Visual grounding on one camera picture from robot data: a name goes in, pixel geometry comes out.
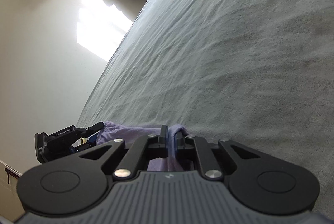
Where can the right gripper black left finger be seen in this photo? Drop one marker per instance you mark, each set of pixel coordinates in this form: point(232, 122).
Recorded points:
point(78, 182)

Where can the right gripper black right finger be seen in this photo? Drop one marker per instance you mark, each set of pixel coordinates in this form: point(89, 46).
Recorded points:
point(258, 180)

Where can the lilac purple garment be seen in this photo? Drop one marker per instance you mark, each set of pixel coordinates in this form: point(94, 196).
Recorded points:
point(113, 131)

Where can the grey bed sheet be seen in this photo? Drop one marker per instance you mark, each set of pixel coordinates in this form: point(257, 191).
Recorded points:
point(257, 71)

